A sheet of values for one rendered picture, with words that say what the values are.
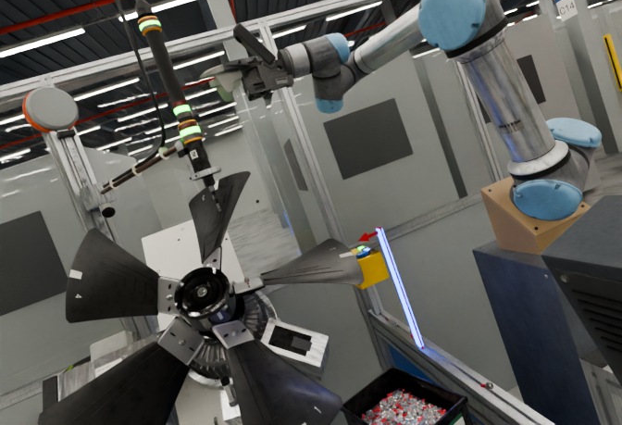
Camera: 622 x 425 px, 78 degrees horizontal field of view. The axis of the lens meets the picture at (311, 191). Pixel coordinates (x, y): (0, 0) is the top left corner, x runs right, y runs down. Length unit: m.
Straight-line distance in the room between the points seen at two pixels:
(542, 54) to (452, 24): 4.52
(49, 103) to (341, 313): 1.36
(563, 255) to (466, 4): 0.46
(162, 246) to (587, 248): 1.14
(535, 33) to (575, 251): 4.89
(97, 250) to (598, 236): 0.96
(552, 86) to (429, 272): 3.70
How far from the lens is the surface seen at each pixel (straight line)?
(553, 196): 0.90
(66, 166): 1.54
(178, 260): 1.28
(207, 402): 1.10
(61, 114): 1.60
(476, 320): 2.09
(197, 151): 0.90
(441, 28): 0.78
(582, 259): 0.44
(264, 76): 0.93
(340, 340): 1.80
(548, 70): 5.27
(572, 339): 1.09
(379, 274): 1.25
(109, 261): 1.03
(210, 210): 1.06
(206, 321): 0.87
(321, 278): 0.87
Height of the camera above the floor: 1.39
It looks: 4 degrees down
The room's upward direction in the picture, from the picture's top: 20 degrees counter-clockwise
